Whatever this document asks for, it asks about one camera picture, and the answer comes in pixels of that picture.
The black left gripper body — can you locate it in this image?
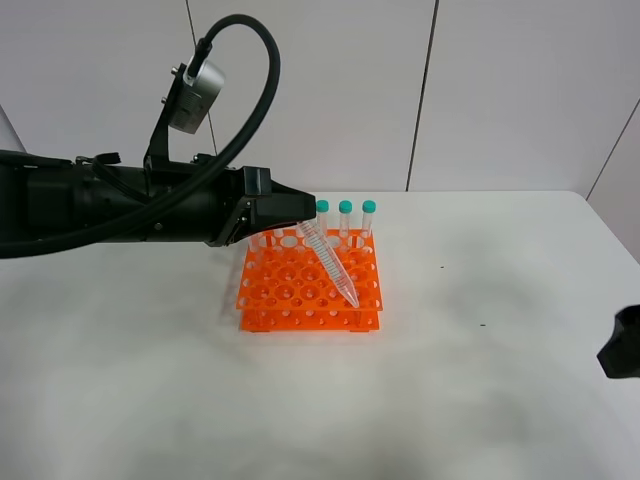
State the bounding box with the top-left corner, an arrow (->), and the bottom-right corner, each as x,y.
206,166 -> 273,247

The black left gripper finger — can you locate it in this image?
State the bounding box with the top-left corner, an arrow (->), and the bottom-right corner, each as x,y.
252,181 -> 316,233

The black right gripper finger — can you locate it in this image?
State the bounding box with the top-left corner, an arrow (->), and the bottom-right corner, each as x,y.
597,305 -> 640,379

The teal-capped test tube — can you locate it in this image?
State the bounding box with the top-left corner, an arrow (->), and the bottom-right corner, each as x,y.
297,220 -> 359,308

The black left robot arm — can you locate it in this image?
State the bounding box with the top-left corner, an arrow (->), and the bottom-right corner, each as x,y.
1,150 -> 316,259

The second row left tube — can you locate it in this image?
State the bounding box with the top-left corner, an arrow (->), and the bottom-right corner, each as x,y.
249,233 -> 265,265

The orange test tube rack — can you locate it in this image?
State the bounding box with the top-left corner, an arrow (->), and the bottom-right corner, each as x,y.
236,229 -> 383,332

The left black cable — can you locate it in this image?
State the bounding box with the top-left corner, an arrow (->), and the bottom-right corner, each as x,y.
0,14 -> 282,260

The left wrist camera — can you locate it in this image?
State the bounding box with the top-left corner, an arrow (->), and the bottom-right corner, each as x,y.
142,58 -> 227,174

